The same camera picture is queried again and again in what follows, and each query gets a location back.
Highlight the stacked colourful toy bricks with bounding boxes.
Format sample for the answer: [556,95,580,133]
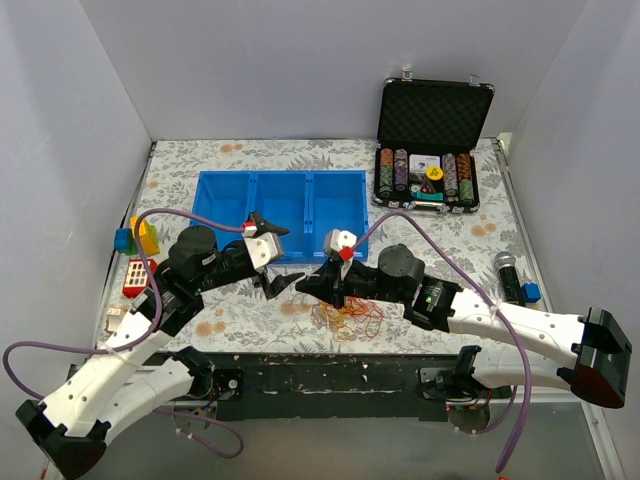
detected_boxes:
[113,216,160,257]

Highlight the floral table mat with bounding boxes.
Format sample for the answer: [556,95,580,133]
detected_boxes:
[127,139,539,354]

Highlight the black microphone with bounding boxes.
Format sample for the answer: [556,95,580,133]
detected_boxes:
[494,251,526,306]

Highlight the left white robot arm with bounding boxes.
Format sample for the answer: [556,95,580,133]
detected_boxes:
[16,212,299,479]

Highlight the red white toy brick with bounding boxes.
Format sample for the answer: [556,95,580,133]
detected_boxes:
[122,258,149,298]

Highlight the red orange cable tangle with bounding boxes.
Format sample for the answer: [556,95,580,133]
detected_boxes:
[309,294,387,344]

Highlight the small blue block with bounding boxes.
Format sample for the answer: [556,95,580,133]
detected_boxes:
[521,283,542,304]

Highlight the blue three-compartment bin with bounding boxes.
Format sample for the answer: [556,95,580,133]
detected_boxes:
[192,170,369,264]

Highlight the black poker chip case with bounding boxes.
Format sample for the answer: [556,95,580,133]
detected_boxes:
[373,67,495,214]

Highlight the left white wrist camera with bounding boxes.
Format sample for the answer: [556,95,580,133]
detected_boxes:
[244,232,285,273]

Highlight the black base beam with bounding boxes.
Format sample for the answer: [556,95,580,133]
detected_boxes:
[154,344,514,424]

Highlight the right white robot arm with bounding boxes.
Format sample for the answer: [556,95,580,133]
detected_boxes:
[296,244,632,409]

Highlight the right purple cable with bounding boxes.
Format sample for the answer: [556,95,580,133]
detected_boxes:
[349,209,534,474]

